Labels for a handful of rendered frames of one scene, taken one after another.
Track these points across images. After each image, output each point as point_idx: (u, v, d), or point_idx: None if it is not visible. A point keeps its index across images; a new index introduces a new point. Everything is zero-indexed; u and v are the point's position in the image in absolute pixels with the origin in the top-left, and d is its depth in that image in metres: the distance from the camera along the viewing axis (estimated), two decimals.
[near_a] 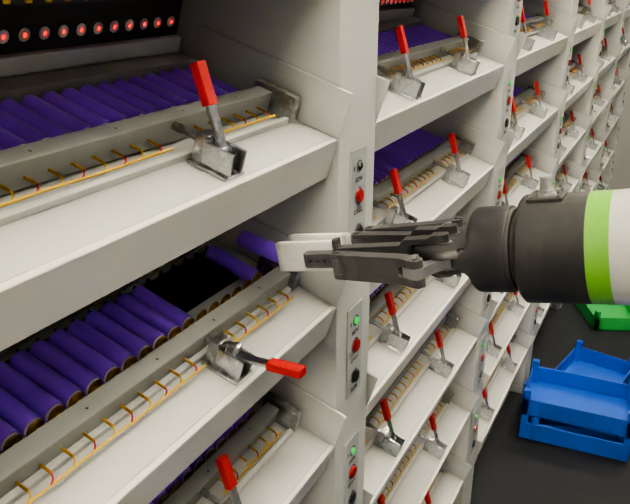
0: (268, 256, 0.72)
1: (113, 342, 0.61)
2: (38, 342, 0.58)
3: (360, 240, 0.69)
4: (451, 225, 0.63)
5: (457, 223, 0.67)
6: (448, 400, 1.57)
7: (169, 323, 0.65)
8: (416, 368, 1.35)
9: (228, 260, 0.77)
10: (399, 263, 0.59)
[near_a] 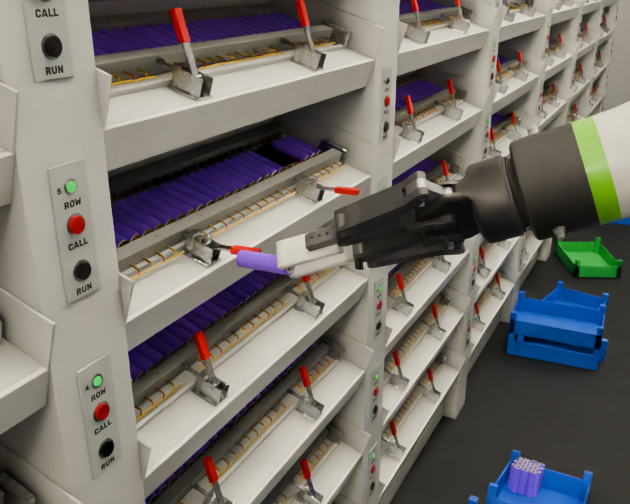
0: None
1: (242, 173, 1.00)
2: (201, 169, 0.97)
3: (361, 242, 0.70)
4: None
5: None
6: (447, 302, 1.96)
7: (272, 168, 1.04)
8: (422, 265, 1.74)
9: (300, 143, 1.17)
10: (403, 184, 0.61)
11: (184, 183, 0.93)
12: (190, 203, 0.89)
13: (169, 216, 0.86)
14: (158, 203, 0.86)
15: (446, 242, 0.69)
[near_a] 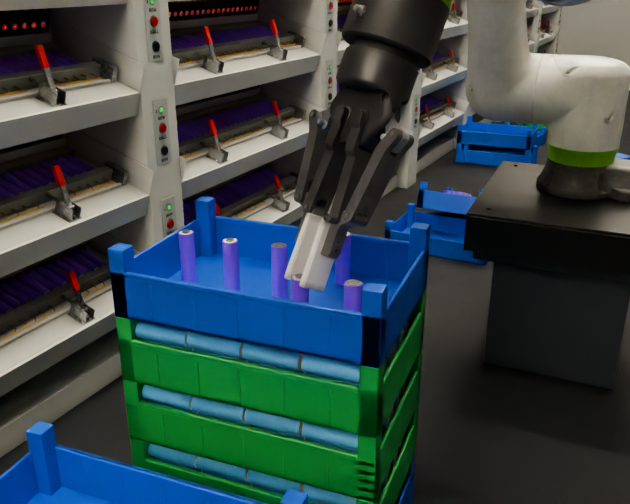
0: None
1: None
2: None
3: None
4: None
5: (403, 137, 0.65)
6: None
7: None
8: None
9: None
10: (322, 135, 0.73)
11: None
12: None
13: None
14: None
15: (385, 142, 0.65)
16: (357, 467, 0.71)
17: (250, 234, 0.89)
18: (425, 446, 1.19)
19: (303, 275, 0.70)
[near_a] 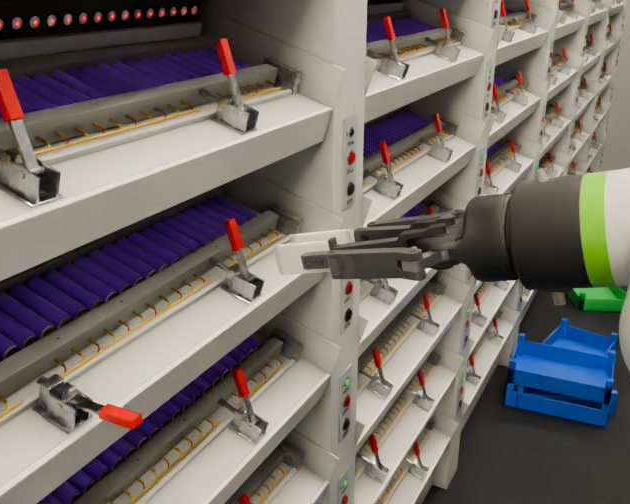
0: None
1: (139, 260, 0.76)
2: (81, 257, 0.73)
3: None
4: (449, 266, 0.62)
5: (422, 272, 0.59)
6: (436, 362, 1.72)
7: (183, 249, 0.80)
8: (405, 328, 1.50)
9: (231, 206, 0.92)
10: None
11: (48, 283, 0.68)
12: (50, 316, 0.65)
13: (13, 340, 0.61)
14: (0, 321, 0.62)
15: (410, 255, 0.59)
16: None
17: None
18: None
19: (205, 240, 0.83)
